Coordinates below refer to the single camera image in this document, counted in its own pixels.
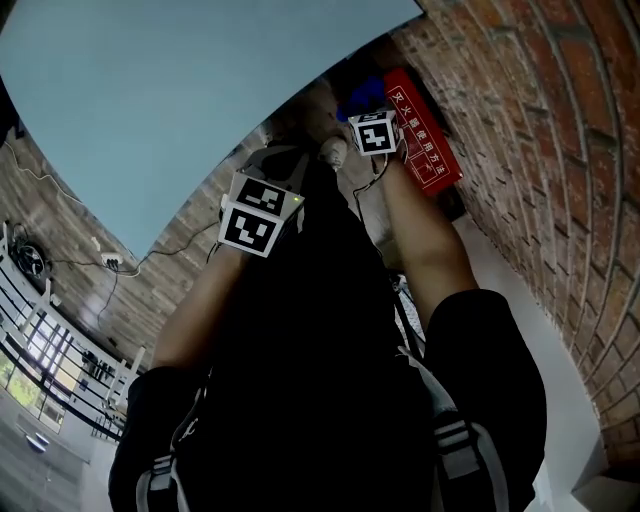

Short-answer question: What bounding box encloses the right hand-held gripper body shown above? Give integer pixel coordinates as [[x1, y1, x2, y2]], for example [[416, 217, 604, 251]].
[[347, 109, 409, 164]]

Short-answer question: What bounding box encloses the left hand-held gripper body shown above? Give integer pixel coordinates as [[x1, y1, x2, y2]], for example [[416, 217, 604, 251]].
[[217, 143, 312, 259]]

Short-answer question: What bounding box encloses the red fire extinguisher box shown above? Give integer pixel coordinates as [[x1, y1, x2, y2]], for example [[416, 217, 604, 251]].
[[382, 67, 464, 199]]

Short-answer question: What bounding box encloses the person's left forearm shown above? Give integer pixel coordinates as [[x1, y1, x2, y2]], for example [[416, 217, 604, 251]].
[[149, 243, 264, 372]]

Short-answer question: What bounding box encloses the person's right forearm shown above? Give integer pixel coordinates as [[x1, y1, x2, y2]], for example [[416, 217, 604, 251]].
[[380, 153, 481, 324]]

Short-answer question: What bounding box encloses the person's white shoe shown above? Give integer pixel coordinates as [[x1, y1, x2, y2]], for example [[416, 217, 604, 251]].
[[318, 135, 350, 172]]

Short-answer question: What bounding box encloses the person's black clothing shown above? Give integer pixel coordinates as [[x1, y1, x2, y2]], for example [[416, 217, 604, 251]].
[[107, 144, 549, 512]]

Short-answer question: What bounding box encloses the black floor fan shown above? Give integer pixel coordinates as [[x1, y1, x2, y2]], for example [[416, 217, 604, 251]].
[[8, 238, 50, 282]]

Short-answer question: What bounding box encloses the white and black railing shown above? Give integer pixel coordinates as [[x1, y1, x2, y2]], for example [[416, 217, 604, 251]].
[[0, 219, 149, 444]]

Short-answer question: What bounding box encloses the glass window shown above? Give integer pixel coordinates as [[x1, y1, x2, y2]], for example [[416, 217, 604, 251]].
[[0, 319, 76, 436]]

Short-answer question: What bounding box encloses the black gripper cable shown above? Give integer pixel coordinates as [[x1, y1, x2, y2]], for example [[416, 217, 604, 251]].
[[351, 153, 392, 256]]

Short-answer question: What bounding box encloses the white floor cable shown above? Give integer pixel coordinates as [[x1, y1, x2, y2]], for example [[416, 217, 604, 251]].
[[2, 139, 86, 206]]

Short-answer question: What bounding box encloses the grey striped shoulder strap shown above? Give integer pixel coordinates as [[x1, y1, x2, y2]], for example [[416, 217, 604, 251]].
[[133, 449, 194, 512], [394, 344, 506, 512]]

